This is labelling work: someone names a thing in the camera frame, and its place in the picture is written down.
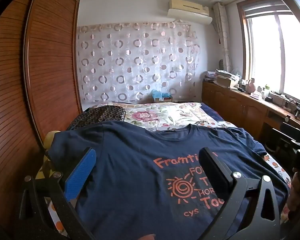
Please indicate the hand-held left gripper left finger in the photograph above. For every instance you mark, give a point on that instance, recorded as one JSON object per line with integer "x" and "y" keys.
{"x": 81, "y": 175}

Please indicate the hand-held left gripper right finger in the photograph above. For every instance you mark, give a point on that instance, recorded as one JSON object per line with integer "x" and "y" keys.
{"x": 212, "y": 170}

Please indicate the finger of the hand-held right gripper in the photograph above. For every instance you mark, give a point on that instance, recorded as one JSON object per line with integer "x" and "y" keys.
{"x": 291, "y": 127}
{"x": 282, "y": 135}

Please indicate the navy printed t-shirt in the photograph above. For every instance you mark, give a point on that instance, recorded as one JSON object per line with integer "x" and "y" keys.
{"x": 130, "y": 160}

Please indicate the person's left hand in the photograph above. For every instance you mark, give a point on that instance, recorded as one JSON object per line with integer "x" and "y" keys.
{"x": 145, "y": 237}

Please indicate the orange fruit print bed sheet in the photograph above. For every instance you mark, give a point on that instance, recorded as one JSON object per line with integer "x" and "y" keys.
{"x": 275, "y": 165}

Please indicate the green-capped bottle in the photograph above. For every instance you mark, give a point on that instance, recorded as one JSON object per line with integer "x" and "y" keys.
{"x": 266, "y": 91}

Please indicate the tissue pack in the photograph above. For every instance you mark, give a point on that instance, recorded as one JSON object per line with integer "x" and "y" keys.
{"x": 255, "y": 95}

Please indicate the yellow pillow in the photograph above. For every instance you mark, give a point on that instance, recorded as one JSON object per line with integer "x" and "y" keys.
{"x": 48, "y": 140}

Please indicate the wooden side cabinet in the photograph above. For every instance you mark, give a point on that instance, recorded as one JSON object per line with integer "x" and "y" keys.
{"x": 235, "y": 105}

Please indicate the pink figurine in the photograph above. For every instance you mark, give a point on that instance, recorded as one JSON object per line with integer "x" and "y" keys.
{"x": 251, "y": 86}

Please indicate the floral blanket with navy border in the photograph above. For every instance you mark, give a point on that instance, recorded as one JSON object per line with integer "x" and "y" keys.
{"x": 160, "y": 115}

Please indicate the stack of papers and boxes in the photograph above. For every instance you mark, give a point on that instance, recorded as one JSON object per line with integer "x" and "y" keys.
{"x": 225, "y": 78}

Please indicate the small cardboard box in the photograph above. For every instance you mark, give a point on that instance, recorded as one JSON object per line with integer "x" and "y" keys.
{"x": 163, "y": 100}

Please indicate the small box with blue cloth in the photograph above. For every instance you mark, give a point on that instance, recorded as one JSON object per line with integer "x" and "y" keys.
{"x": 160, "y": 93}

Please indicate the patterned window curtain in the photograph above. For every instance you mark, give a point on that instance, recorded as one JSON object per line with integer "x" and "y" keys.
{"x": 223, "y": 42}

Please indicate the wooden door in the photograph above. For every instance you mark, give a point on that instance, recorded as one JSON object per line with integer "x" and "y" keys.
{"x": 47, "y": 67}

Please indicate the circle-patterned wall curtain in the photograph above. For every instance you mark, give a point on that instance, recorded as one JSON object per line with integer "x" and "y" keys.
{"x": 130, "y": 62}

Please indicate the wall air conditioner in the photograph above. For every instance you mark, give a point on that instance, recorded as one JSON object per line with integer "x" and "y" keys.
{"x": 190, "y": 12}

